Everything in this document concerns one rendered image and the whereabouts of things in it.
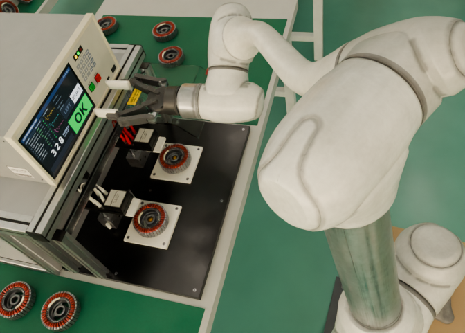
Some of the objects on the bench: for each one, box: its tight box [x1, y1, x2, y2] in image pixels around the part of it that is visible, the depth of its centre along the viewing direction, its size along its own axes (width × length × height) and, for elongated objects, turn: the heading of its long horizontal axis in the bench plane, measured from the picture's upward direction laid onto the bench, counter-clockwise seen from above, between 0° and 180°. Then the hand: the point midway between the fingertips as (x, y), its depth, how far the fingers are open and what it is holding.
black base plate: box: [62, 122, 250, 300], centre depth 148 cm, size 47×64×2 cm
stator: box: [132, 203, 169, 238], centre depth 138 cm, size 11×11×4 cm
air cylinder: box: [126, 150, 150, 168], centre depth 155 cm, size 5×8×6 cm
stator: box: [158, 143, 192, 174], centre depth 151 cm, size 11×11×4 cm
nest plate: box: [124, 199, 182, 249], centre depth 140 cm, size 15×15×1 cm
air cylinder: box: [98, 213, 122, 228], centre depth 143 cm, size 5×8×6 cm
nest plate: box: [150, 143, 203, 184], centre depth 153 cm, size 15×15×1 cm
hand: (109, 98), depth 116 cm, fingers open, 9 cm apart
